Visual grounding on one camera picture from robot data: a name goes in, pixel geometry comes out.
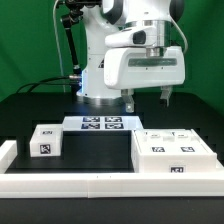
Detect white cabinet body box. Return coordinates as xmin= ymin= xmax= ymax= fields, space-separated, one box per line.
xmin=131 ymin=129 xmax=217 ymax=173

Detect white marker base plate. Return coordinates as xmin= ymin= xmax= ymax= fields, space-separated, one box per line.
xmin=62 ymin=116 xmax=143 ymax=131

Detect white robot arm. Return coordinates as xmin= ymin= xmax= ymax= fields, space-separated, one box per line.
xmin=65 ymin=0 xmax=187 ymax=113

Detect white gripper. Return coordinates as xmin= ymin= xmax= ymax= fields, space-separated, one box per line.
xmin=104 ymin=23 xmax=185 ymax=113

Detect black cables on table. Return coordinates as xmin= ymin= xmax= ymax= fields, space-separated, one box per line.
xmin=16 ymin=75 xmax=82 ymax=94

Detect white U-shaped fence frame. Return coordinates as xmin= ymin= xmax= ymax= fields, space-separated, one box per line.
xmin=0 ymin=140 xmax=224 ymax=198

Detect white cabinet top block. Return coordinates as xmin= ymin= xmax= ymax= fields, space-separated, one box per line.
xmin=30 ymin=124 xmax=63 ymax=157

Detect grey thin cable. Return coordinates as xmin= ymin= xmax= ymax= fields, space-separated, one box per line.
xmin=52 ymin=0 xmax=67 ymax=93

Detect white cabinet door panel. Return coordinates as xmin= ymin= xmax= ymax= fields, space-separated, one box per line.
xmin=168 ymin=130 xmax=208 ymax=154

